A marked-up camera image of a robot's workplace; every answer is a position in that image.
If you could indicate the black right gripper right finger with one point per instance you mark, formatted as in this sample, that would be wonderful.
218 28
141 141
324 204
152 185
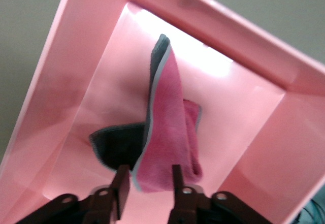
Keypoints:
193 206

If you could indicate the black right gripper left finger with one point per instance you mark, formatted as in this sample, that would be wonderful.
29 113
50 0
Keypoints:
101 203

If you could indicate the pink and grey cloth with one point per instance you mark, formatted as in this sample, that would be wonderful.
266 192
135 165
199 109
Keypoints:
167 132

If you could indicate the pink plastic bin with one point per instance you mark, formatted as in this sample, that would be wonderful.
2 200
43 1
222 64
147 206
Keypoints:
76 56

